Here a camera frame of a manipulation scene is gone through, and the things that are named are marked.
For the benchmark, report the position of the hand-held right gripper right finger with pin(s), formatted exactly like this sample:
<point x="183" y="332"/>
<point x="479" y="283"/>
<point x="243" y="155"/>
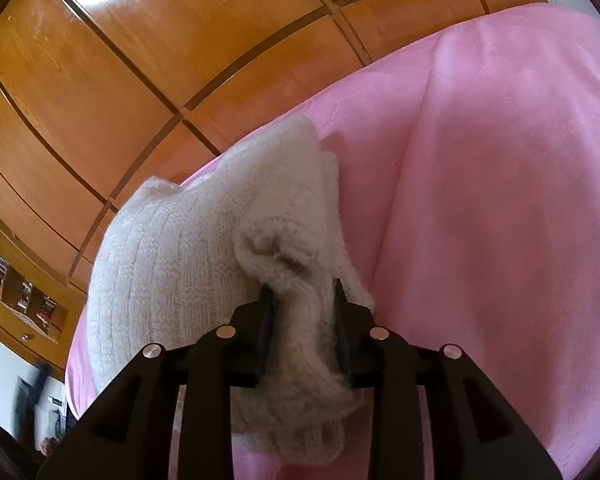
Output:
<point x="341" y="320"/>

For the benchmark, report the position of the pink bed sheet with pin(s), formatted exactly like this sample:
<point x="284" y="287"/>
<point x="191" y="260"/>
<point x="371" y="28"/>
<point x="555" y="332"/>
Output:
<point x="480" y="210"/>

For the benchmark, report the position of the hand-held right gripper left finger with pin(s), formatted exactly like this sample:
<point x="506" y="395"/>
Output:
<point x="265" y="320"/>

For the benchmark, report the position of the small colourful book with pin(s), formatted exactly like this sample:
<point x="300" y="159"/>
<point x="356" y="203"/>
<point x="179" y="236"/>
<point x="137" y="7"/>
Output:
<point x="1" y="266"/>
<point x="25" y="294"/>
<point x="46" y="310"/>

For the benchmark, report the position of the white knitted sweater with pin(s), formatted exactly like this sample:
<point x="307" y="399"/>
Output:
<point x="180" y="260"/>

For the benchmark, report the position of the wooden shelf unit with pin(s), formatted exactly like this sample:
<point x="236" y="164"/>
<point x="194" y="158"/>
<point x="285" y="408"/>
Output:
<point x="10" y="325"/>

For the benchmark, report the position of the wooden wardrobe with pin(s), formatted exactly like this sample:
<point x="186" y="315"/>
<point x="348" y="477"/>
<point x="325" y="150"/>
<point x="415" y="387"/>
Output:
<point x="130" y="60"/>

